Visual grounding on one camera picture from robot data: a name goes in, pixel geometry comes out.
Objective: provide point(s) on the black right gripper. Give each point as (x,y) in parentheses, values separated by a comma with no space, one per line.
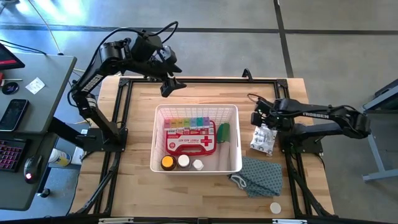
(273,115)

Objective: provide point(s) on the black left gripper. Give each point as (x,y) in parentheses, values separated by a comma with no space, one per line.
(155,68)

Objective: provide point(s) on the white patterned gauze packet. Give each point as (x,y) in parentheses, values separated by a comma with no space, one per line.
(262,143)

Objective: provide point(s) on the rainbow weekly pill organizer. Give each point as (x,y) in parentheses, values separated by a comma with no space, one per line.
(186,123)

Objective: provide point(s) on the red first aid kit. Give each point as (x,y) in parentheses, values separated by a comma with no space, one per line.
(189,141)

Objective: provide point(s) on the large white-capped pill bottle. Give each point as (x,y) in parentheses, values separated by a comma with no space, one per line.
(183,160)

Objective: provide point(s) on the small white bottle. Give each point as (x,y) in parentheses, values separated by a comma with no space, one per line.
(197,165)

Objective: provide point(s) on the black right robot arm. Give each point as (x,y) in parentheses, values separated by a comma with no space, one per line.
(326,116)

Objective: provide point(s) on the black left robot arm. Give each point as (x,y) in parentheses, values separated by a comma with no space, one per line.
(93,82)

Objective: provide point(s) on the white mesh plastic basket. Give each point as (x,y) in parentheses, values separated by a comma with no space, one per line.
(199,111)

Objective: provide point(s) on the teal patterned cloth cap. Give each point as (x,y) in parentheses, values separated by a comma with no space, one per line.
(262,177)

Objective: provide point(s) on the white round lid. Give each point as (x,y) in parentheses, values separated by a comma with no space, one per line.
(275,208)

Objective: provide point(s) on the grey metal table stand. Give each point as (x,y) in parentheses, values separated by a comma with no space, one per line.
(373,149)

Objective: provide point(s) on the white box under desk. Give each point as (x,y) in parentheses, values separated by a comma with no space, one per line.
(77,155)

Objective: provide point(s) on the grey desk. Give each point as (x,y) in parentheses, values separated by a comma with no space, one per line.
(46,102)

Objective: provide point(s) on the white yellow-labelled canister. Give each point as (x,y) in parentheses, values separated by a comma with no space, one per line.
(60,157)

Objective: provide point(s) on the white paper note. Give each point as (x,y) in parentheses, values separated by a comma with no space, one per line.
(35,85)

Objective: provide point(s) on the round black coaster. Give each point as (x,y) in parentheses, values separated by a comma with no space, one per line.
(10,88)

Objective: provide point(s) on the black smartphone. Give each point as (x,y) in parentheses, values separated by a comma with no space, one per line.
(14,115)

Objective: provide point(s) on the dark monitor with red screen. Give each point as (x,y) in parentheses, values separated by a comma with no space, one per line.
(7,59)

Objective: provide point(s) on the black computer mouse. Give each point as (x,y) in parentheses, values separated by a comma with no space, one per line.
(32,168)

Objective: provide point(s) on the black desk caster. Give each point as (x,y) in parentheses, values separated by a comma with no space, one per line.
(45,193)

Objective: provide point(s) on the black backlit keyboard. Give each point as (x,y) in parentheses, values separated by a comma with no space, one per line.
(11,155)

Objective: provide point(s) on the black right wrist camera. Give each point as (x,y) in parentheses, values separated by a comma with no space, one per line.
(257,117)

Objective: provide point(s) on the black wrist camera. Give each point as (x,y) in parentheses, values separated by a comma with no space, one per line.
(257,117)
(166,54)

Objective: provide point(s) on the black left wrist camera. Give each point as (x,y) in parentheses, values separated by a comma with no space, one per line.
(166,54)

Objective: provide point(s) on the black aluminium table frame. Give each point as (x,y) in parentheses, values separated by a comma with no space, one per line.
(217,80)

